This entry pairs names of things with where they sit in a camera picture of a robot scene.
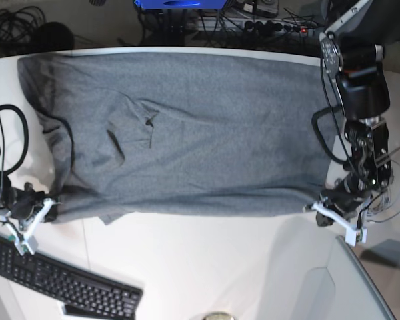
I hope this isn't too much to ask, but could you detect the black power strip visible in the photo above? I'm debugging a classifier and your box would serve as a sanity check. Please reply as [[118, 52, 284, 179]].
[[190, 16, 320, 37]]

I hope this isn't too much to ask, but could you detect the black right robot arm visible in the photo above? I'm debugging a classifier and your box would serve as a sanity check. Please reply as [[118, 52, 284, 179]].
[[0, 104, 58, 230]]

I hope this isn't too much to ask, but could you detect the grey t-shirt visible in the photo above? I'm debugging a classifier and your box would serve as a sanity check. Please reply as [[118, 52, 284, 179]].
[[17, 53, 331, 224]]

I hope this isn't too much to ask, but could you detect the grey monitor edge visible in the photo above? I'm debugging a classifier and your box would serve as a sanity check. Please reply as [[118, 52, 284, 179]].
[[337, 236, 400, 319]]

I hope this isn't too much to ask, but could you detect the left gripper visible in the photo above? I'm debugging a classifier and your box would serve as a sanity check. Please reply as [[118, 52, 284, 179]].
[[315, 178, 373, 227]]

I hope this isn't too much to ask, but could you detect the light blue coiled cable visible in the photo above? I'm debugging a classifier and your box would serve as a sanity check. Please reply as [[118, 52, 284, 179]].
[[365, 143, 400, 223]]

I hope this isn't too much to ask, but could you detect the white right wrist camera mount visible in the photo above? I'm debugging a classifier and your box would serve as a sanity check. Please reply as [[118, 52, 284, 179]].
[[0, 198, 61, 256]]

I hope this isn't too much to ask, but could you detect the round brass object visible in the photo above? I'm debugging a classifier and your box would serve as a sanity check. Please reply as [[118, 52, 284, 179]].
[[202, 311, 236, 320]]

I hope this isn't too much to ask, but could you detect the black keyboard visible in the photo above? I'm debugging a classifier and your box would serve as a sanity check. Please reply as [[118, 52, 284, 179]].
[[0, 236, 143, 319]]

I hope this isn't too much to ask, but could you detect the blue box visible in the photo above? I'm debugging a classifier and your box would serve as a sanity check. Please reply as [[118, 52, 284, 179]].
[[134, 0, 227, 10]]

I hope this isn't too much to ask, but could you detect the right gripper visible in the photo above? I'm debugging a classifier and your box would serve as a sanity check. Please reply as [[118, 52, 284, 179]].
[[0, 183, 60, 227]]

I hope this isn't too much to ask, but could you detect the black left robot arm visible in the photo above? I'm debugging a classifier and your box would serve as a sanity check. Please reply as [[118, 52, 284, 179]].
[[311, 1, 400, 228]]

